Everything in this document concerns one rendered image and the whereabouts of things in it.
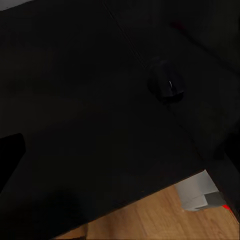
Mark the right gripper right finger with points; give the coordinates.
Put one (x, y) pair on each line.
(232, 149)

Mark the desk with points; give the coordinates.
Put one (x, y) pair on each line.
(74, 82)

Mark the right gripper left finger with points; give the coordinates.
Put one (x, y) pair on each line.
(12, 149)

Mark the mouse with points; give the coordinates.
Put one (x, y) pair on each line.
(164, 79)

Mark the desktop computer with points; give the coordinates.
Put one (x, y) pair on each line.
(199, 192)

